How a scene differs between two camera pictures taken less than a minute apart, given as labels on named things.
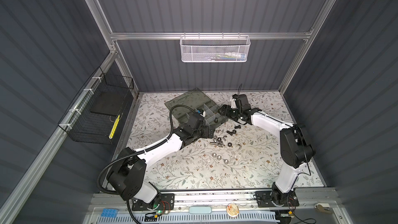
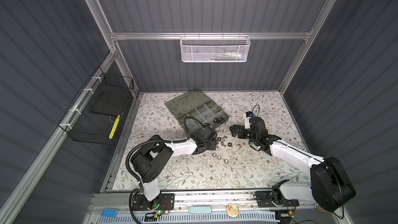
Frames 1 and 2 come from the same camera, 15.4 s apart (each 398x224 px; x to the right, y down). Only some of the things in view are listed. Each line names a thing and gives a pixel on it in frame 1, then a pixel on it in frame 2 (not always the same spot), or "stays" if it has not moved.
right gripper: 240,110 → 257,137
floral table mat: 240,156 stays
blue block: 109,212 stays
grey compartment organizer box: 195,100 stays
